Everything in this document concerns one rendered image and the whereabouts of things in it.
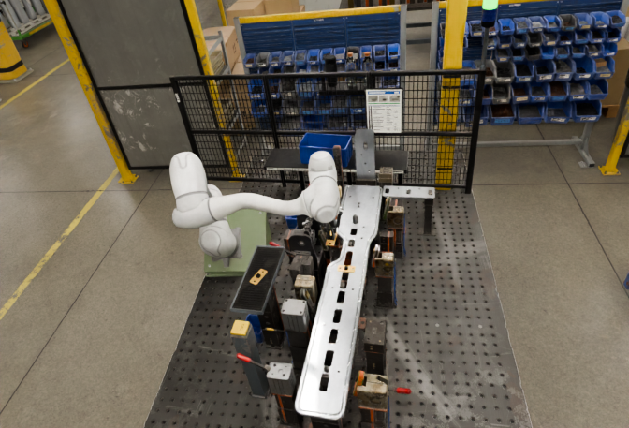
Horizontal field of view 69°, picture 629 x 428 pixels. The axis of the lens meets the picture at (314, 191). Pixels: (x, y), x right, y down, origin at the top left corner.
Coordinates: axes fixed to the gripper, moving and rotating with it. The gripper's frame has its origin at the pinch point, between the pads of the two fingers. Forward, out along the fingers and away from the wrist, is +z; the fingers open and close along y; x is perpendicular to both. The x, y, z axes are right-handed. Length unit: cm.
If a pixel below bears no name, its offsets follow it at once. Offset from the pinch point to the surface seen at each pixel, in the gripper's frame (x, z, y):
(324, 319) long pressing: -27.0, 25.9, 0.8
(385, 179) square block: 74, 30, 12
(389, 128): 106, 15, 11
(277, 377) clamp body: -59, 18, -8
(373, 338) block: -34.0, 22.6, 23.0
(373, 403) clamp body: -58, 26, 27
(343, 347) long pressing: -38.7, 25.2, 12.0
